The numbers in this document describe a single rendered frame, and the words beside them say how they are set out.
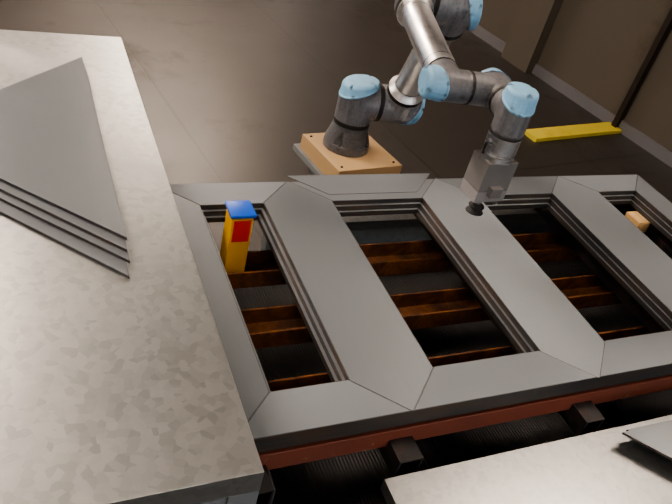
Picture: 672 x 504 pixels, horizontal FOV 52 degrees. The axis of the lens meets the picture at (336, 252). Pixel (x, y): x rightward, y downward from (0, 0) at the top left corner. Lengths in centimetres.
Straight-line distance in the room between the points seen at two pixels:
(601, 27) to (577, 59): 28
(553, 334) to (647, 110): 372
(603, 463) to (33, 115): 132
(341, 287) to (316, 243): 15
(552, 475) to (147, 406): 83
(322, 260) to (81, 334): 66
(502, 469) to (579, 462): 18
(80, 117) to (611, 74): 436
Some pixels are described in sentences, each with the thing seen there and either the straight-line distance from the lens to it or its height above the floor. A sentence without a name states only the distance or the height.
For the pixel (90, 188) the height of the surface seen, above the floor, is 107.
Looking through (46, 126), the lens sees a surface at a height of 107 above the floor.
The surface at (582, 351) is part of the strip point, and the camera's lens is 157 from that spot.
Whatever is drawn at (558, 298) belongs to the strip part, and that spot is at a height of 86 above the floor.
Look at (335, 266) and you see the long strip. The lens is 151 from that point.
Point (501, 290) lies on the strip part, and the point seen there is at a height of 86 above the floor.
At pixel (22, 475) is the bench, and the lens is 88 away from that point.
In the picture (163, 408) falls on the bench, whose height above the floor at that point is 105.
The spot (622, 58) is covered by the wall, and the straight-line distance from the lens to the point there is 530.
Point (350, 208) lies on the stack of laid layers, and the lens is 175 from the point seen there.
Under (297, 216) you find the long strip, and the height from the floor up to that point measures 86.
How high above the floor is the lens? 178
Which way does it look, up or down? 36 degrees down
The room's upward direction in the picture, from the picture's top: 16 degrees clockwise
